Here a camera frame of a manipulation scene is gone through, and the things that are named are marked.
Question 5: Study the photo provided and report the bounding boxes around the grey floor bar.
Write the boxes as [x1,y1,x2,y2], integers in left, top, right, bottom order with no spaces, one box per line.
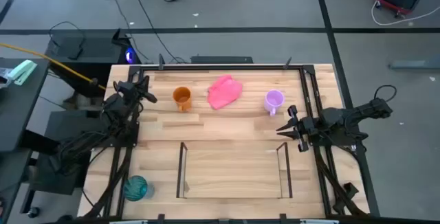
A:
[388,57,440,70]

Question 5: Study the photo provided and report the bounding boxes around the black right arm cable loop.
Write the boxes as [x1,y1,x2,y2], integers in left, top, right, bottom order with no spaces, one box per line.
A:
[373,85,397,103]

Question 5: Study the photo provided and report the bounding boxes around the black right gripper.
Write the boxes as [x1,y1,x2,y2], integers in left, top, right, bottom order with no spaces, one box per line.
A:
[276,105,312,153]

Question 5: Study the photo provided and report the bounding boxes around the black cabinet under desk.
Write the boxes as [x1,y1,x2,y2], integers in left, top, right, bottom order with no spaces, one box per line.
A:
[28,110,104,196]

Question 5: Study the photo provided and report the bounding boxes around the black computer tower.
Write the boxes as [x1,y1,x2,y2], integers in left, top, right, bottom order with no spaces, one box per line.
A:
[45,28,139,80]

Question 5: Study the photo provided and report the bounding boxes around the black metal table frame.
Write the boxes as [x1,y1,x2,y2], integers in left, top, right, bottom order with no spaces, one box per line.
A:
[82,64,371,219]

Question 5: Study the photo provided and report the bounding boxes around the clear acrylic tray frame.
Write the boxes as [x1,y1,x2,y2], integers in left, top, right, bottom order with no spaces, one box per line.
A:
[175,142,294,199]

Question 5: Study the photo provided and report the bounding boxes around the white floor cable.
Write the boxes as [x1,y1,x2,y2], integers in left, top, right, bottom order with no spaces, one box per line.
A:
[371,0,440,27]

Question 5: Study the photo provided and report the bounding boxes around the mint green stapler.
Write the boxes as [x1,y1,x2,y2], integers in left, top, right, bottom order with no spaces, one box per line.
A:
[8,59,38,87]

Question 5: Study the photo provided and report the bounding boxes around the long black floor cable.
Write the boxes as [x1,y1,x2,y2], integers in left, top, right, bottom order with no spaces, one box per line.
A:
[128,0,188,64]

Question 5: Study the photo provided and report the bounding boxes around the pink cloth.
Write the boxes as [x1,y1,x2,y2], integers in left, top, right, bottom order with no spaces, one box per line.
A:
[207,74,243,111]

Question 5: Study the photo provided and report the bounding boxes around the small black box with cable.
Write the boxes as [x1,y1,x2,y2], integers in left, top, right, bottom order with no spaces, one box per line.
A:
[49,21,86,61]

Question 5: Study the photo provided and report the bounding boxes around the purple mug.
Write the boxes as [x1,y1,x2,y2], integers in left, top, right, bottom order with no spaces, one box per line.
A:
[263,89,286,117]

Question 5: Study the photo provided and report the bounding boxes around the white bracket strip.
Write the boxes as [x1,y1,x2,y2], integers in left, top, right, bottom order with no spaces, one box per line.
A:
[109,219,149,224]
[299,219,340,224]

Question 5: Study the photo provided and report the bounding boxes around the orange mug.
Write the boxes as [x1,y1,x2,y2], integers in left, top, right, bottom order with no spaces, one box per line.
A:
[172,86,193,112]

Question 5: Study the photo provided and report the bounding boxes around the black flat bar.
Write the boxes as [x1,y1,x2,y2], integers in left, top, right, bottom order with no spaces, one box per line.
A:
[190,56,254,65]

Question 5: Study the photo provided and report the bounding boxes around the teal ribbed glass cup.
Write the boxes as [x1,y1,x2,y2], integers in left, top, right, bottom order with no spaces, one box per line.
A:
[122,175,155,202]

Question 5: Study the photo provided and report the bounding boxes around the yellow cable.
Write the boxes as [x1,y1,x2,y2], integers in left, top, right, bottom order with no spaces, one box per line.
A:
[0,42,107,91]

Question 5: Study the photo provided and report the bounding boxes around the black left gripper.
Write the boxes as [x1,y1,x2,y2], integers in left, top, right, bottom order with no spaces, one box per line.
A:
[118,75,158,104]

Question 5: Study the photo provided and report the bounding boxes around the black side desk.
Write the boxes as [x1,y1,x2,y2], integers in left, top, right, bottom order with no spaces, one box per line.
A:
[0,58,51,153]

